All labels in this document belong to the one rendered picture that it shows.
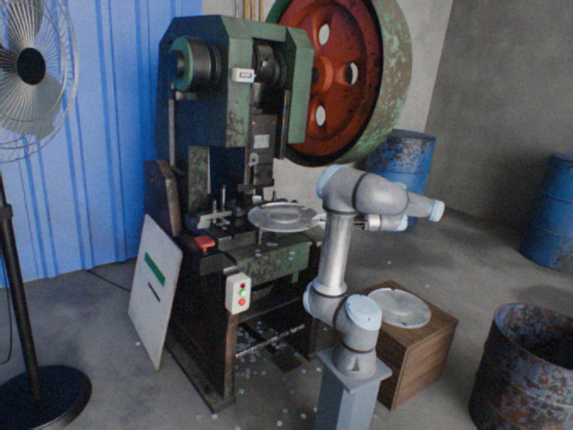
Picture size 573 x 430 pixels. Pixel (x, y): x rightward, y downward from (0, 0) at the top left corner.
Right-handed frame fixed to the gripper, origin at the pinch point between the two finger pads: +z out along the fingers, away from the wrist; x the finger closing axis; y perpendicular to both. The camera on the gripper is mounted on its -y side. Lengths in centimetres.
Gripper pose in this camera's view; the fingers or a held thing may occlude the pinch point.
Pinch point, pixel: (315, 218)
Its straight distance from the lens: 153.3
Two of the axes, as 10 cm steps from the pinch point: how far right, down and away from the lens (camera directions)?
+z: -10.0, 0.0, -0.2
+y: 0.2, 3.6, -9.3
